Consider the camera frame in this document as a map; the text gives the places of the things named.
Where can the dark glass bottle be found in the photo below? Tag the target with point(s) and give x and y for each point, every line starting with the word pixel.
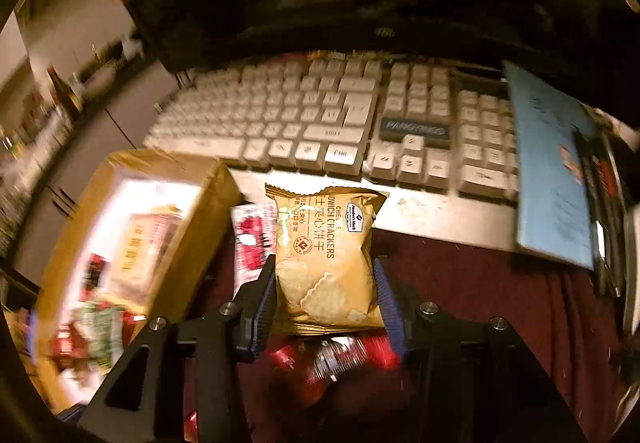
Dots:
pixel 62 90

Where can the kitchen cabinet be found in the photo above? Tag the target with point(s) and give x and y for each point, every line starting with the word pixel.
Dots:
pixel 100 133

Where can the cardboard box with white inside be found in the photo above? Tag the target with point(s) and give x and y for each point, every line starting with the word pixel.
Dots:
pixel 195 203

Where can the white red snack packet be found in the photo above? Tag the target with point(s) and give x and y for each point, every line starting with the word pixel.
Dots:
pixel 252 233

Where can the light blue notebook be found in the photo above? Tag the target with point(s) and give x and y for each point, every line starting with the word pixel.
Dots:
pixel 545 173

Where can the red black snack packet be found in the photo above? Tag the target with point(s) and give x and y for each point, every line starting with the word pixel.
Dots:
pixel 67 343

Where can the maroon cloth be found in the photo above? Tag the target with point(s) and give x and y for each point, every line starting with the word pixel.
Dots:
pixel 475 283

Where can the large green snack packet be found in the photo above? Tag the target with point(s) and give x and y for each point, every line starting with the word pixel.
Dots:
pixel 102 330

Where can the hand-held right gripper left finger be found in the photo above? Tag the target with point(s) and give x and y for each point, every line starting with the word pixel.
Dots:
pixel 262 318

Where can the beige wafer packet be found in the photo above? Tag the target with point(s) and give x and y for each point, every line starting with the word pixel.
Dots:
pixel 142 248

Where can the black red pen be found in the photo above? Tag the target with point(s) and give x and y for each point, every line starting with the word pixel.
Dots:
pixel 590 173
pixel 612 183

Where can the yellow cracker packet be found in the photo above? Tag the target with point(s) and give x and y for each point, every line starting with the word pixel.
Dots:
pixel 325 263

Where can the beige grey keyboard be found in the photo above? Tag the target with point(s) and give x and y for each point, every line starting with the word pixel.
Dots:
pixel 310 113

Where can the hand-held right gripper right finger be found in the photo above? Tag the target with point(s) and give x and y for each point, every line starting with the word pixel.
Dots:
pixel 391 318

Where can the shiny red candy packet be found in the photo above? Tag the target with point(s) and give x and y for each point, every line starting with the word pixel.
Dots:
pixel 300 363

